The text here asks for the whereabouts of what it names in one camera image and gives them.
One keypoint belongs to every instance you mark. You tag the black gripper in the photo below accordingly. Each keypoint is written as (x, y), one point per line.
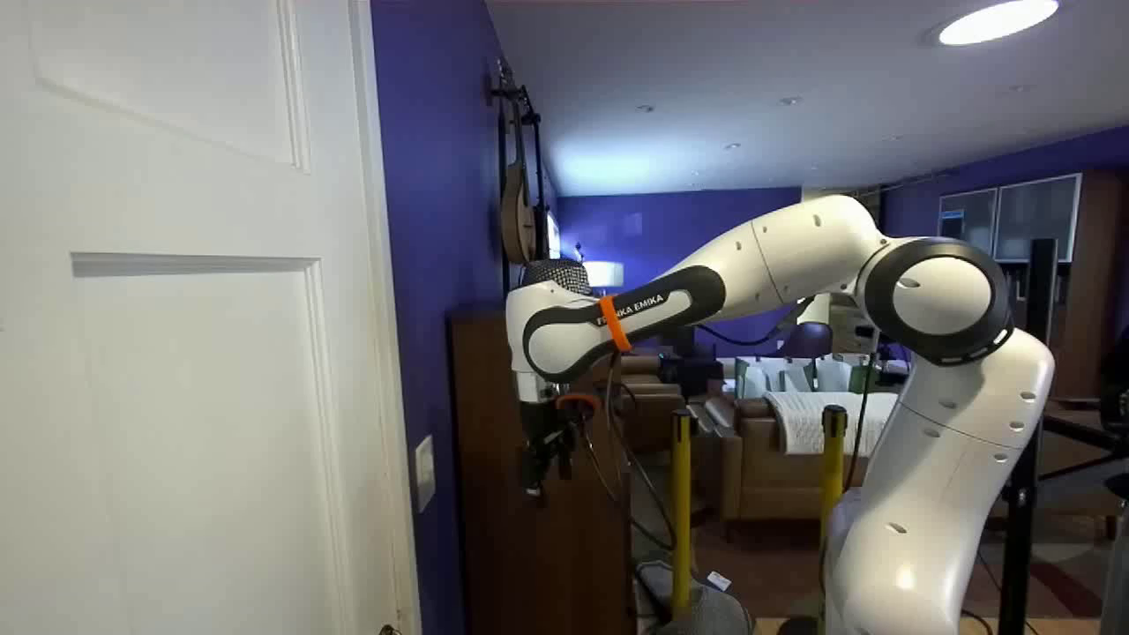
(548, 424)

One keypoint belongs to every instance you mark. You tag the black white checkered hat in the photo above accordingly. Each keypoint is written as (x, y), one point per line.
(558, 271)

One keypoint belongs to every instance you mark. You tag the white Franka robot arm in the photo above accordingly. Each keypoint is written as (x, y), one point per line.
(939, 469)

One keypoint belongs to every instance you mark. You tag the dark round door knob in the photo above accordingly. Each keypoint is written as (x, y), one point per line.
(385, 630)

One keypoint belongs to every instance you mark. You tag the white panelled door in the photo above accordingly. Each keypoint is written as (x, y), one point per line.
(178, 352)

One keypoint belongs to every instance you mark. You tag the brown wooden cabinet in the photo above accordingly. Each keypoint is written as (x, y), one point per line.
(532, 552)

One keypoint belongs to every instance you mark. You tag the tan sofa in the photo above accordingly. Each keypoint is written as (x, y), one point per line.
(762, 477)

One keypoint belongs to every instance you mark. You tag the wooden mandolin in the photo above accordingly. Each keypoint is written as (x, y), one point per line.
(518, 211)

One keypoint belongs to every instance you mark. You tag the white blanket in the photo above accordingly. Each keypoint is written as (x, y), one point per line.
(807, 424)

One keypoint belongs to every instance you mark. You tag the black tripod stand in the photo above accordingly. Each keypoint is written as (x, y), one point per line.
(1020, 530)

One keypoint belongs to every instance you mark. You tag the round ceiling light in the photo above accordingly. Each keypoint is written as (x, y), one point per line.
(995, 22)

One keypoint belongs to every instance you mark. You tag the white light switch plate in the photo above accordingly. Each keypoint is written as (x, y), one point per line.
(425, 472)

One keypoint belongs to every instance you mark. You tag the yellow post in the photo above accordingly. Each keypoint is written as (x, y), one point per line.
(682, 515)
(835, 459)

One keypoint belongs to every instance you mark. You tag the glass fronted wall cabinet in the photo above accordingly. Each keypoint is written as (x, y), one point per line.
(1026, 211)

